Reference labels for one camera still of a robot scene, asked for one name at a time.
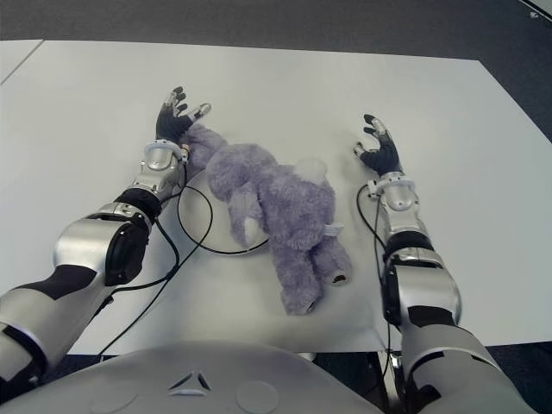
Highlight looped black arm cable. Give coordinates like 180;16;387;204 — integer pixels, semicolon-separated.
107;189;182;305
355;183;389;254

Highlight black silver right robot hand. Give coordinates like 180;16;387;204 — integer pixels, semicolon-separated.
353;113;405;178

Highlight long thin black cable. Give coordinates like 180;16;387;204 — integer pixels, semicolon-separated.
373;202;396;367
97;185;215;358

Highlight grey robot torso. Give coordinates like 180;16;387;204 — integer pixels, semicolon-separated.
0;342;389;414

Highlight white plate black rim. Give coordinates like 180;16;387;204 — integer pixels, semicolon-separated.
178;171;272;257

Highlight metal table bracket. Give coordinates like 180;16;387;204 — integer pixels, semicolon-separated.
378;351;407;414

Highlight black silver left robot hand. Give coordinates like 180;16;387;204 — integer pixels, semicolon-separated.
154;85;213;143

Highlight purple plush rabbit doll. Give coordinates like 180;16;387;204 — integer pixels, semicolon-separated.
183;123;354;317

